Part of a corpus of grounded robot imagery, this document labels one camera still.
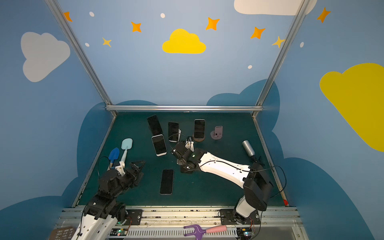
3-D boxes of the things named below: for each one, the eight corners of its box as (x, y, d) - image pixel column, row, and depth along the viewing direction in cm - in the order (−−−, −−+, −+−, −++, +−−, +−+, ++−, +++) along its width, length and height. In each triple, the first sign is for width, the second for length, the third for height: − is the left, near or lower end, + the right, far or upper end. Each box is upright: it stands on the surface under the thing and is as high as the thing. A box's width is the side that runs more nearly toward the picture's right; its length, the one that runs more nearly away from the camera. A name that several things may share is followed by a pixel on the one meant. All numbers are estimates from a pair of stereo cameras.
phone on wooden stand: (194, 140, 107) (194, 125, 94) (194, 134, 111) (194, 118, 97) (204, 140, 107) (206, 125, 94) (203, 134, 111) (205, 118, 98)
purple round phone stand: (210, 139, 108) (212, 132, 101) (210, 132, 112) (211, 125, 105) (221, 139, 108) (223, 132, 101) (220, 133, 112) (222, 125, 105)
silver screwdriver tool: (252, 163, 96) (253, 161, 94) (240, 143, 106) (241, 141, 104) (258, 161, 97) (259, 159, 95) (246, 141, 106) (247, 139, 104)
